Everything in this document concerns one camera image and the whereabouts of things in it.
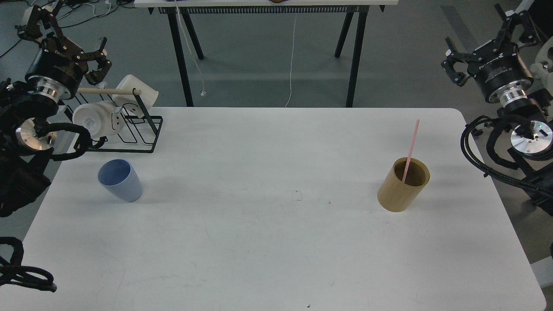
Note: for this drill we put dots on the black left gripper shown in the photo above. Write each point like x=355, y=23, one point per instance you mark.
x=60, y=65

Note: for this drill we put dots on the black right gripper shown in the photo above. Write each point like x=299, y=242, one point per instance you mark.
x=503, y=71

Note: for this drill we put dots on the blue plastic cup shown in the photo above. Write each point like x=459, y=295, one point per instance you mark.
x=120, y=178

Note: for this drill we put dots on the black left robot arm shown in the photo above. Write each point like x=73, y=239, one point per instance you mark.
x=28, y=140

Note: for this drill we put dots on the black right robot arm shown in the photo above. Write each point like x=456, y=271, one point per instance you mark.
x=521, y=136

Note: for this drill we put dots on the white mug with face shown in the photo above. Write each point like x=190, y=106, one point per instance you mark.
x=103, y=118

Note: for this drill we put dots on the background table black legs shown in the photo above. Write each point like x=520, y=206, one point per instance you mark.
x=260, y=25

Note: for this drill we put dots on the wooden cylindrical holder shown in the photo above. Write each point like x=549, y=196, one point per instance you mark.
x=403, y=183

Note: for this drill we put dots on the black wire cup rack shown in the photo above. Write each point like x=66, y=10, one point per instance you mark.
x=141, y=131

